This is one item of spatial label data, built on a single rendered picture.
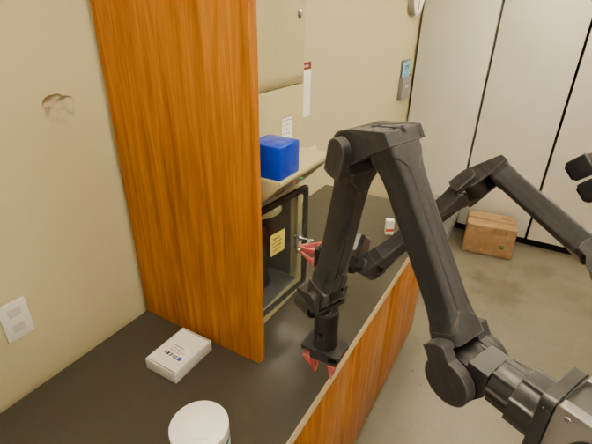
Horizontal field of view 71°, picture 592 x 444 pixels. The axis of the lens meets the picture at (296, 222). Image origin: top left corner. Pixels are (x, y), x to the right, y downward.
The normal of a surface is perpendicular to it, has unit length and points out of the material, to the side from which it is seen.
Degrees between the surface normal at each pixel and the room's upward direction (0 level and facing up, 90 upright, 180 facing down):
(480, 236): 90
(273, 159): 90
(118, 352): 0
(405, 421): 0
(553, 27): 90
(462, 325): 58
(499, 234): 87
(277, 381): 0
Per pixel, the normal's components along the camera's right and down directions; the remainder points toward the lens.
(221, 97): -0.51, 0.39
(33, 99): 0.86, 0.24
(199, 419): 0.02, -0.89
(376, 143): -0.83, 0.29
